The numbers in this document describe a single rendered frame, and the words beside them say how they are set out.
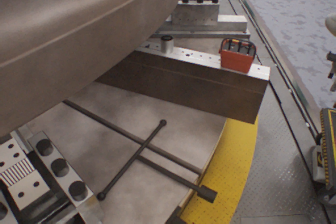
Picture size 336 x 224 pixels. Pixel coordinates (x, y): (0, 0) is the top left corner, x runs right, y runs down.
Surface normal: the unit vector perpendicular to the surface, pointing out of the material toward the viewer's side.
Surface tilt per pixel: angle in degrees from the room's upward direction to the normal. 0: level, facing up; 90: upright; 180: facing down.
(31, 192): 0
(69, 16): 31
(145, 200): 0
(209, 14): 90
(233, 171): 0
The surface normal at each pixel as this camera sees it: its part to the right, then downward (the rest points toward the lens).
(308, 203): 0.00, -0.74
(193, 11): 0.01, 0.67
